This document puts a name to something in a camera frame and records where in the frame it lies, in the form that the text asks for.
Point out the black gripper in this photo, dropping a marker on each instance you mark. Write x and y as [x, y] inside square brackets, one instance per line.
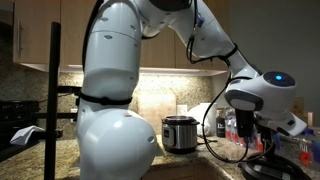
[266, 133]

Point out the black pressure cooker lid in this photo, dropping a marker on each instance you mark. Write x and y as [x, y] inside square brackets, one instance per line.
[283, 170]

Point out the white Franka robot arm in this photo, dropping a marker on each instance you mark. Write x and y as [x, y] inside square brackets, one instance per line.
[110, 60]

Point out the stainless steel pressure cooker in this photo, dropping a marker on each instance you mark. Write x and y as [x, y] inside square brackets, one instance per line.
[181, 136]

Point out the Fiji water bottle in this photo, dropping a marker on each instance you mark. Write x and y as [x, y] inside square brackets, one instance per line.
[306, 156]
[233, 133]
[228, 133]
[276, 141]
[259, 145]

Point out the wooden dining chair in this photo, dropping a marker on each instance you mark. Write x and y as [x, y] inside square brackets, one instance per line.
[310, 118]

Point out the brown paper bag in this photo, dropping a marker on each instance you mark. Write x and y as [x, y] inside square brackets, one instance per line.
[300, 106]

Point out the dark jar white label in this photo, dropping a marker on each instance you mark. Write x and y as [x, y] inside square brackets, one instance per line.
[220, 128]

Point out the white paper towel roll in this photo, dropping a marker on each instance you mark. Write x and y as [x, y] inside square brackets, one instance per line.
[211, 115]

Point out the beige cutting board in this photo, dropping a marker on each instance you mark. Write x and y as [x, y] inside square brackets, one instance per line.
[156, 110]

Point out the white crumpled cloth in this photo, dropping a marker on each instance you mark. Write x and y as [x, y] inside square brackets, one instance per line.
[23, 135]

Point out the black stove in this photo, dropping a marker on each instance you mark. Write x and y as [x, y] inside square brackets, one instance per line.
[18, 110]

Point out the white wall outlet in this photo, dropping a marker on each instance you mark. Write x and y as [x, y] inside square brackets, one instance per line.
[182, 110]

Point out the black camera stand pole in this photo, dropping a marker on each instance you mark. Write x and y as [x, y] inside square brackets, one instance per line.
[50, 133]

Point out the wooden wall cabinets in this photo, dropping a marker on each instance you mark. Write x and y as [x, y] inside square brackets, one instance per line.
[36, 33]

